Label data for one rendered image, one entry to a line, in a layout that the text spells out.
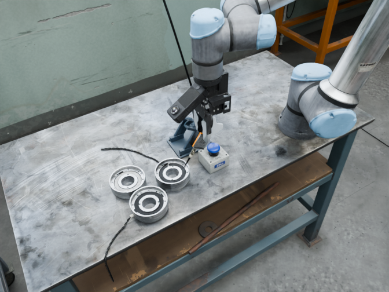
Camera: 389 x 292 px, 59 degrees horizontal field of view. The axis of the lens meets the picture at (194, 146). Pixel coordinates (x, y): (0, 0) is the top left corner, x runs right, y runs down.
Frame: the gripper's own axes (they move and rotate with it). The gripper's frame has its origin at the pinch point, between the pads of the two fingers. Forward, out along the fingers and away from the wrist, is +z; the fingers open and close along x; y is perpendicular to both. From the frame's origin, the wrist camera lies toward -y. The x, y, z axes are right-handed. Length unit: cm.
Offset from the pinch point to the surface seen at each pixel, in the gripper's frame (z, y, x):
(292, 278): 93, 36, -18
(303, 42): 67, 161, 123
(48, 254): 13, -49, -6
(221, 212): 38.2, 6.1, -2.3
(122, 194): 10.0, -26.1, -0.1
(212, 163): 8.9, 1.5, -3.5
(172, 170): 11.2, -9.4, 2.3
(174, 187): 10.8, -11.9, -4.5
